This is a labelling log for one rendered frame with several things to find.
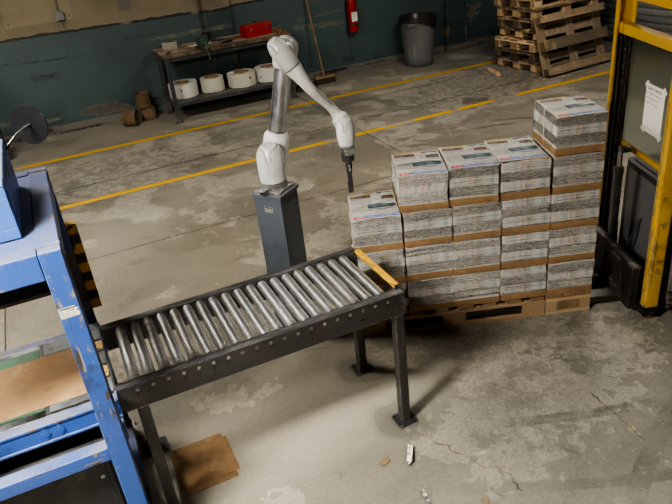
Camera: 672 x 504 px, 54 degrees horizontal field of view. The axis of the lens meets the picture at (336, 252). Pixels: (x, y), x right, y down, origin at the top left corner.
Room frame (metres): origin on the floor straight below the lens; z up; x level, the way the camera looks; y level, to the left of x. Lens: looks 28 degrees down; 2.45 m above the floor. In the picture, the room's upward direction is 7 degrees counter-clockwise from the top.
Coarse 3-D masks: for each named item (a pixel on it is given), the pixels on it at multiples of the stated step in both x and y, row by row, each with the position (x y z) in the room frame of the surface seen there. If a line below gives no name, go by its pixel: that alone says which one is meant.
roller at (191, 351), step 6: (174, 312) 2.67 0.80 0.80; (174, 318) 2.62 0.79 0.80; (180, 318) 2.61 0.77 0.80; (174, 324) 2.58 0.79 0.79; (180, 324) 2.56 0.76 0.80; (180, 330) 2.51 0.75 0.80; (186, 330) 2.51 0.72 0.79; (180, 336) 2.47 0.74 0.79; (186, 336) 2.45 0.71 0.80; (186, 342) 2.41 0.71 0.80; (192, 342) 2.41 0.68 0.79; (186, 348) 2.37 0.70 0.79; (192, 348) 2.36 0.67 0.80; (186, 354) 2.35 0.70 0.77; (192, 354) 2.31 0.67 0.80; (198, 354) 2.32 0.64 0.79
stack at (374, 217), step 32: (384, 192) 3.73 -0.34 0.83; (352, 224) 3.41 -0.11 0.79; (384, 224) 3.39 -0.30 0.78; (416, 224) 3.40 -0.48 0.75; (448, 224) 3.41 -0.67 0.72; (480, 224) 3.41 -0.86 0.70; (512, 224) 3.41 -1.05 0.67; (384, 256) 3.40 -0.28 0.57; (416, 256) 3.39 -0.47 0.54; (448, 256) 3.40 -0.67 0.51; (480, 256) 3.41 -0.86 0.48; (512, 256) 3.41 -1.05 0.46; (544, 256) 3.41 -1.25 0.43; (384, 288) 3.40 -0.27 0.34; (416, 288) 3.40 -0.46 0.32; (448, 288) 3.41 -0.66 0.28; (480, 288) 3.40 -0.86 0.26; (512, 288) 3.41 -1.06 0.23; (544, 288) 3.41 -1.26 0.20; (384, 320) 3.39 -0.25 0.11; (448, 320) 3.40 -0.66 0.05; (480, 320) 3.40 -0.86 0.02
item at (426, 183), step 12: (396, 168) 3.52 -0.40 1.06; (408, 168) 3.50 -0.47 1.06; (420, 168) 3.48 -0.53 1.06; (432, 168) 3.46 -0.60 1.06; (444, 168) 3.45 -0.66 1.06; (396, 180) 3.48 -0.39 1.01; (408, 180) 3.40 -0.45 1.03; (420, 180) 3.40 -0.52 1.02; (432, 180) 3.39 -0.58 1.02; (444, 180) 3.39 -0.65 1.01; (396, 192) 3.50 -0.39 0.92; (408, 192) 3.40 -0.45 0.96; (420, 192) 3.40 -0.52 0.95; (432, 192) 3.40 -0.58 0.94; (444, 192) 3.40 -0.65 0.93; (408, 204) 3.40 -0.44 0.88
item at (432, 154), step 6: (432, 150) 3.76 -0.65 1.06; (396, 156) 3.71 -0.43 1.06; (402, 156) 3.70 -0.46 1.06; (408, 156) 3.69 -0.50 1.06; (414, 156) 3.68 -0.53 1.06; (420, 156) 3.67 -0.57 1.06; (426, 156) 3.66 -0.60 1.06; (432, 156) 3.65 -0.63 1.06; (438, 156) 3.64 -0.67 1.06; (396, 162) 3.62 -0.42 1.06
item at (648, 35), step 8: (624, 24) 3.88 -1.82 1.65; (632, 24) 3.83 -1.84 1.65; (624, 32) 3.87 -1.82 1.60; (632, 32) 3.77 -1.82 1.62; (640, 32) 3.68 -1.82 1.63; (648, 32) 3.60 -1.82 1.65; (656, 32) 3.56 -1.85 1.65; (648, 40) 3.58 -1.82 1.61; (656, 40) 3.50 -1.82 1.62; (664, 40) 3.42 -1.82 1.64; (664, 48) 3.41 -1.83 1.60
